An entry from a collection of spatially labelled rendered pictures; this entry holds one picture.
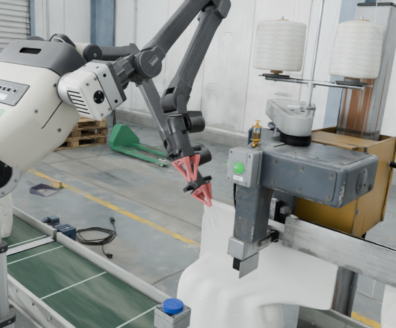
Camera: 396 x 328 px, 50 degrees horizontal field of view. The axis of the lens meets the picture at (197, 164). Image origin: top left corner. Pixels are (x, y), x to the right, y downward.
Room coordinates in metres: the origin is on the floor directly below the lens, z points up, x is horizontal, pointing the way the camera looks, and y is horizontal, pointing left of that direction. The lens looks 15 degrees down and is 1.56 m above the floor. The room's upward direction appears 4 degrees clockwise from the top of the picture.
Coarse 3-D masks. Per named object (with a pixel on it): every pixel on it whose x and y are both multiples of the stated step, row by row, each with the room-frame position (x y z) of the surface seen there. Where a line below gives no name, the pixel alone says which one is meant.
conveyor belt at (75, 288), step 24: (24, 264) 2.08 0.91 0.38; (48, 264) 2.10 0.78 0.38; (72, 264) 2.11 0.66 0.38; (48, 288) 1.86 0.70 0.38; (72, 288) 1.88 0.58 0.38; (96, 288) 1.89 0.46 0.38; (120, 288) 1.91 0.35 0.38; (72, 312) 1.68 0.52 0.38; (96, 312) 1.69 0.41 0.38; (120, 312) 1.71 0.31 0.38; (144, 312) 1.72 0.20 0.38
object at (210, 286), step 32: (224, 224) 1.33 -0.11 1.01; (224, 256) 1.32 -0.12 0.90; (288, 256) 1.18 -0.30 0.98; (192, 288) 1.30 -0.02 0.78; (224, 288) 1.24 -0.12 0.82; (256, 288) 1.21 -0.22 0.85; (288, 288) 1.17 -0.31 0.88; (320, 288) 1.11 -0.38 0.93; (192, 320) 1.29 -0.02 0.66; (224, 320) 1.20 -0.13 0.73; (256, 320) 1.15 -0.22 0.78
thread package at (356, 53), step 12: (348, 24) 1.25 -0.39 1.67; (360, 24) 1.23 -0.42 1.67; (372, 24) 1.23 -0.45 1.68; (336, 36) 1.29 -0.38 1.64; (348, 36) 1.24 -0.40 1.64; (360, 36) 1.23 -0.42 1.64; (372, 36) 1.23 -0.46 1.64; (336, 48) 1.27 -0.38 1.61; (348, 48) 1.24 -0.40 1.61; (360, 48) 1.22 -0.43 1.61; (372, 48) 1.23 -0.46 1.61; (336, 60) 1.26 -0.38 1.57; (348, 60) 1.23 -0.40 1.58; (360, 60) 1.22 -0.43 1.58; (372, 60) 1.22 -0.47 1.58; (336, 72) 1.25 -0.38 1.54; (348, 72) 1.23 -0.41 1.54; (360, 72) 1.22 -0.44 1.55; (372, 72) 1.23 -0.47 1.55
